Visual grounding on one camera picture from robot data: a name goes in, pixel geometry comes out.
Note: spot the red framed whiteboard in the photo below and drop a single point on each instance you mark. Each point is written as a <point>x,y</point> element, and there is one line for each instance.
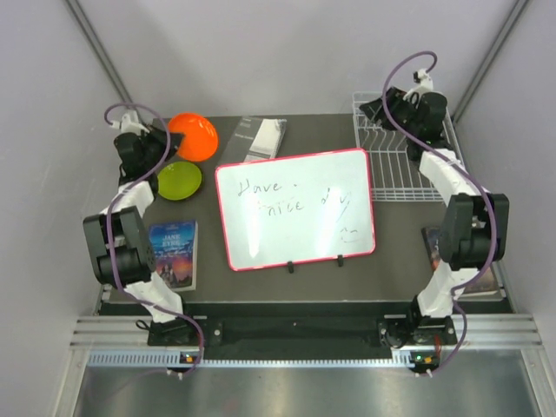
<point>296,209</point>

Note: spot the orange plate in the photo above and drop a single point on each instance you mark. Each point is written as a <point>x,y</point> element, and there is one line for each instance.
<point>200,139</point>

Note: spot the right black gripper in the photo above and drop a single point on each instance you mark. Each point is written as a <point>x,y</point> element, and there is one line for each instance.
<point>394,101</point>

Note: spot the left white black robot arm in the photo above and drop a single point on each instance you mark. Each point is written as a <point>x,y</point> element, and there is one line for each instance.
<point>118,242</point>

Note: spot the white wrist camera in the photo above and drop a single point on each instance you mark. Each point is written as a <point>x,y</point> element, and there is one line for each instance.
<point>129,123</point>
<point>423,84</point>

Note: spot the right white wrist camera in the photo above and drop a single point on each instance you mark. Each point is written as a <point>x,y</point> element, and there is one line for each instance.
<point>423,84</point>

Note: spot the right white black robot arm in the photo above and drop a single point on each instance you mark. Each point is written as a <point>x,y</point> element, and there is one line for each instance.
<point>473,231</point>

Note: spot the aluminium frame rail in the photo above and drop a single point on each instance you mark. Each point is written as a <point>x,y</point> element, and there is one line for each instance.
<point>109,332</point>

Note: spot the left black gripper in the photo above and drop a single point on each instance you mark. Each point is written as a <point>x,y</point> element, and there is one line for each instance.
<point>155,135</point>

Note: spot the Jane Eyre book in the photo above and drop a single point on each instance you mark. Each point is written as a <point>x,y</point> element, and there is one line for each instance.
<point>175,246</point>

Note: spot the grey slotted cable duct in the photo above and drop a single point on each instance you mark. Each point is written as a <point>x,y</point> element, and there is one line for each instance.
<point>182,360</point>

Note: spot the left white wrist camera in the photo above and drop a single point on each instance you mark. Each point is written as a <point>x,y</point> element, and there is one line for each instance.
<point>129,123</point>

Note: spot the white wire dish rack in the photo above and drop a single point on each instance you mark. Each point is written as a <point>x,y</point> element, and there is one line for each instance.
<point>395,158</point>

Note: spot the Tale of Two Cities book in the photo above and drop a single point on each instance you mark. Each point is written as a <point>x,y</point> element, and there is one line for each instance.
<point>487,283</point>

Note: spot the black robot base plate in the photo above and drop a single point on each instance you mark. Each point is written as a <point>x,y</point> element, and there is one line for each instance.
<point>368,331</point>

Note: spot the lime green plate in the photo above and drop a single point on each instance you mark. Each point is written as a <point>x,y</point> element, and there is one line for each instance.
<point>179,180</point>

